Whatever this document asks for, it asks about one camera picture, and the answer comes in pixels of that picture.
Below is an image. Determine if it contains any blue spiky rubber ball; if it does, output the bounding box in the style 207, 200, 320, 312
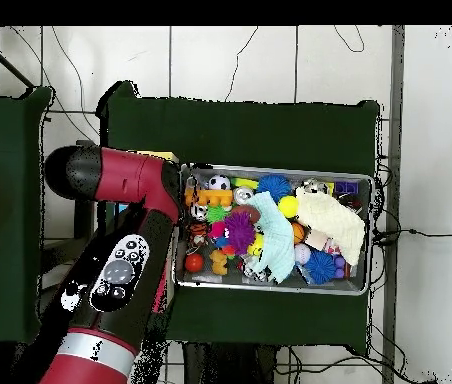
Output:
303, 250, 338, 286
256, 173, 292, 203

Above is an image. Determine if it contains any wooden box with three holes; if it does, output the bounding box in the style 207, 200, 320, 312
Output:
111, 149, 181, 314

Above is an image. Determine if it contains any light teal waffle cloth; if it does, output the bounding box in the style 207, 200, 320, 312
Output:
245, 190, 296, 283

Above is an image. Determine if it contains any cream waffle cloth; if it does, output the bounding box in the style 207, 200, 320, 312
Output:
294, 186, 366, 267

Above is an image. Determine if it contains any purple spiky rubber ball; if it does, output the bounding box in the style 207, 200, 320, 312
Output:
222, 211, 256, 256

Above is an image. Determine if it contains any red smooth ball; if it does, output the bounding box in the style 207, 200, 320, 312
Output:
184, 253, 205, 274

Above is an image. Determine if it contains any dark green side table cloth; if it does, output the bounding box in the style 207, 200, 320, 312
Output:
0, 87, 61, 345

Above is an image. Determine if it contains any orange toy building block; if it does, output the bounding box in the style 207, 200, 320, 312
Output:
184, 188, 234, 208

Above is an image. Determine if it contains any shallow wire mesh bin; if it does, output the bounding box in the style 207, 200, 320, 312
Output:
172, 161, 374, 296

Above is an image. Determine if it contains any black power cable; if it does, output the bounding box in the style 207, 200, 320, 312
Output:
373, 227, 452, 246

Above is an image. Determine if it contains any brown toy football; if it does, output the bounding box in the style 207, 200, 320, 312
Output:
231, 204, 261, 225

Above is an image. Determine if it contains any yellow smooth ball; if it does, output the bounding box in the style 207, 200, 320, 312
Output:
277, 195, 300, 219

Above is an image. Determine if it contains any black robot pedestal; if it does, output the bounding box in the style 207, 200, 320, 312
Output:
181, 342, 281, 384

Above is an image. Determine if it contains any black and white soccer ball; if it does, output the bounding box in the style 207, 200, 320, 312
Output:
208, 174, 232, 192

